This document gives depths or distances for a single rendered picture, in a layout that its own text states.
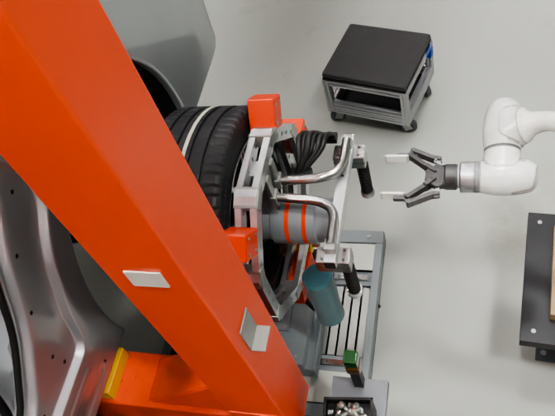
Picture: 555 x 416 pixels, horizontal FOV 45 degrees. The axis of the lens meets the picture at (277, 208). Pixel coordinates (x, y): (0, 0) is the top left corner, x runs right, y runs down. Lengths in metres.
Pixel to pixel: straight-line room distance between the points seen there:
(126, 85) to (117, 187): 0.14
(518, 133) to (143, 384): 1.28
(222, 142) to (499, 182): 0.76
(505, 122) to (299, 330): 1.04
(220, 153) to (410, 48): 1.55
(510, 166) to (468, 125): 1.28
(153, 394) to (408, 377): 1.01
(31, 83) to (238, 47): 3.07
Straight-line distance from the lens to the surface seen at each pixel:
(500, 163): 1.93
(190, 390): 1.82
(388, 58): 3.05
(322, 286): 1.92
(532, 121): 1.97
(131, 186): 0.96
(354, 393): 2.09
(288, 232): 1.87
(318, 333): 2.50
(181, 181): 1.11
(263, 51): 3.77
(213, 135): 1.76
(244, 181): 1.70
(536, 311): 2.35
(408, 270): 2.76
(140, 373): 2.04
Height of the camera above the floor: 2.40
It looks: 52 degrees down
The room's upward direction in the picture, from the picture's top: 22 degrees counter-clockwise
